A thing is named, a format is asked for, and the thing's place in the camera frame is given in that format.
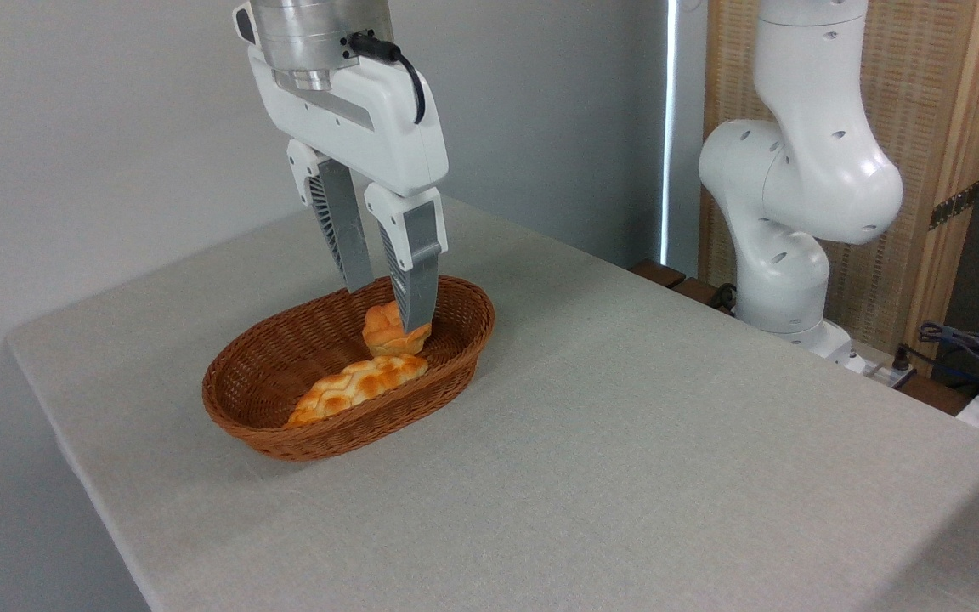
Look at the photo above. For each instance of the grey tablecloth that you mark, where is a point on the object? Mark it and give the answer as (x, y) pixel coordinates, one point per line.
(625, 467)

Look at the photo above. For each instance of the long braided golden bread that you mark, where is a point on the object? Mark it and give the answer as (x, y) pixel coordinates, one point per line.
(353, 384)

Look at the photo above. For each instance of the brown oval wicker basket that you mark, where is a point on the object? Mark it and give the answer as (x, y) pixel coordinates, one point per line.
(264, 370)

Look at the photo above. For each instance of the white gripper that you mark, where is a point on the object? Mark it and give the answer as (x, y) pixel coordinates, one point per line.
(387, 127)

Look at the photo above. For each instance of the white power strip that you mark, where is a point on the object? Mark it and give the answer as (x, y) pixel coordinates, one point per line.
(876, 367)

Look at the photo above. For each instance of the metal screen hinge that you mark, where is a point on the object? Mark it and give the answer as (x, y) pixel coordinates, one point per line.
(954, 206)

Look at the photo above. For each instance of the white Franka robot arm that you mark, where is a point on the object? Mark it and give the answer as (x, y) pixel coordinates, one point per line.
(804, 170)

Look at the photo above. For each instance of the small golden bread roll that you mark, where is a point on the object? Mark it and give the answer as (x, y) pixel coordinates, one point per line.
(383, 333)

